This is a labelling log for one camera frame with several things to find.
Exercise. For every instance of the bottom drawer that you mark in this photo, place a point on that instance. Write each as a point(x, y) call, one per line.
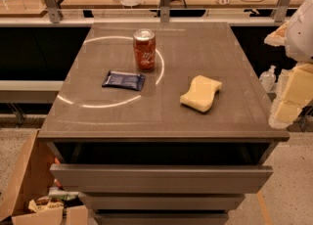
point(160, 218)

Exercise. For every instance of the middle drawer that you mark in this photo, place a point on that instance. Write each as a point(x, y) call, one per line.
point(162, 201)

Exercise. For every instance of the right metal bracket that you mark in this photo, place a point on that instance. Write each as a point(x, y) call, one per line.
point(279, 13)

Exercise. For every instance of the open top drawer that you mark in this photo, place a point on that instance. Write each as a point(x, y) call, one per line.
point(156, 179)

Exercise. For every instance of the grey drawer cabinet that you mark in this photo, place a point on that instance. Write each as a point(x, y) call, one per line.
point(92, 124)

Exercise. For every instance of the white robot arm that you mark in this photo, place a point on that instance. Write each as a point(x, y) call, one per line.
point(296, 35)

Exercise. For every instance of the left metal bracket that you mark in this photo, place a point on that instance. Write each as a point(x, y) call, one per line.
point(53, 9)

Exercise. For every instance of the middle metal bracket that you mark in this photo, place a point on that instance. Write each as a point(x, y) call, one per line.
point(164, 9)

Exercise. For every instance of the dark blue snack packet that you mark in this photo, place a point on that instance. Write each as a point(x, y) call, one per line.
point(124, 80)

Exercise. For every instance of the hand sanitizer bottle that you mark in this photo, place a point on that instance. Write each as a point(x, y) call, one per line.
point(268, 78)

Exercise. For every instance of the yellow sponge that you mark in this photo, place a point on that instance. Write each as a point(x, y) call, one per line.
point(200, 95)

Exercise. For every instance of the padded gripper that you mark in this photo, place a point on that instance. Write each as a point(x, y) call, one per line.
point(301, 36)

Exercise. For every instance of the orange soda can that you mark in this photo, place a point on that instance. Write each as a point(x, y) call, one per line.
point(144, 46)

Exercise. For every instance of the metal bracket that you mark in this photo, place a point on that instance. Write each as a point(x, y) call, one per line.
point(279, 13)
point(164, 9)
point(53, 9)

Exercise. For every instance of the cardboard box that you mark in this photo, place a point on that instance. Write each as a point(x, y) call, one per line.
point(31, 180)

